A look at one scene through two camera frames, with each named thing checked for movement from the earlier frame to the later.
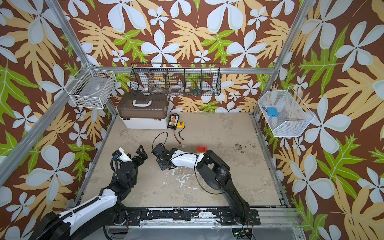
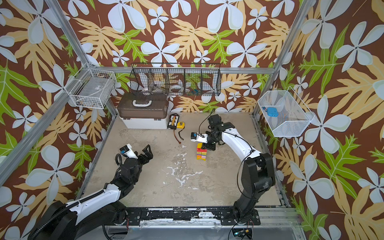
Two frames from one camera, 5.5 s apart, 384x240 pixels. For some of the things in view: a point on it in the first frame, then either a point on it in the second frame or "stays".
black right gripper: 163,157 → 208,143
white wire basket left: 93,88 stays
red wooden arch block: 201,149 stays
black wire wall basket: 176,79 stays
